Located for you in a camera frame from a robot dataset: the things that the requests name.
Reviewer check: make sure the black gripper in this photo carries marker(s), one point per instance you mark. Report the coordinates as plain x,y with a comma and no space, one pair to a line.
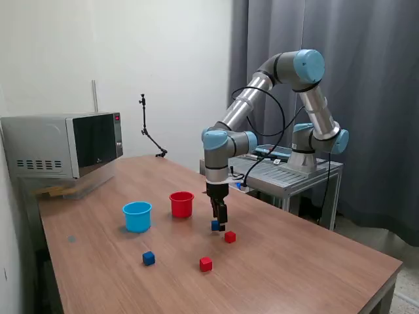
217,191

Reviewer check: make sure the blue cube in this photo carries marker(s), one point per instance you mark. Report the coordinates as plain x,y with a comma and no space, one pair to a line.
148,259
214,226

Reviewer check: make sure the red cube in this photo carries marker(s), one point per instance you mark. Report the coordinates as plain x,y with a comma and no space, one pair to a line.
230,237
206,265

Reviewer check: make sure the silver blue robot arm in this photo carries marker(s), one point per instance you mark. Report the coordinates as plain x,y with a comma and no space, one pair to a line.
242,108

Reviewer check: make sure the red plastic cup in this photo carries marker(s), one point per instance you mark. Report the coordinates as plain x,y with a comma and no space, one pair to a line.
181,207

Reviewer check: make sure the blue plastic cup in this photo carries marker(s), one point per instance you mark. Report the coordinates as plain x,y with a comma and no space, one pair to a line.
137,219

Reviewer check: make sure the blue teach pendant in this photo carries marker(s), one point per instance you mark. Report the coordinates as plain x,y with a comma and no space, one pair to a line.
275,152

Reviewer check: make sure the grey metal robot stand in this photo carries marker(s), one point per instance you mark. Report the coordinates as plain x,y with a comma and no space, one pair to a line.
301,178

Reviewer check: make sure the blue tape piece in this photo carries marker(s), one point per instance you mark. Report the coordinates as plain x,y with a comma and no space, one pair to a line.
71,239

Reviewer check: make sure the wooden blocks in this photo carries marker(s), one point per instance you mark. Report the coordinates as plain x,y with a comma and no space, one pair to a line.
54,191

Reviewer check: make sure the white pole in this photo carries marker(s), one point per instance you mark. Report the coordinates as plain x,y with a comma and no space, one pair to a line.
95,96

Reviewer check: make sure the grey curtain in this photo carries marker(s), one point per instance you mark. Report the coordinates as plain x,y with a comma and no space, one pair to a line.
386,131

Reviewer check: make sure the silver microwave oven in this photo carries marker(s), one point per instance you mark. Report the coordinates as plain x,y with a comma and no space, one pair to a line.
42,140

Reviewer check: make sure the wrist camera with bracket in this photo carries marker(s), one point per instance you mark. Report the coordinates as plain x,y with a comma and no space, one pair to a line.
238,185

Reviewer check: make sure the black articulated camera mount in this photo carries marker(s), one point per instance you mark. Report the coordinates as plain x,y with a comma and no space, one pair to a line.
144,117

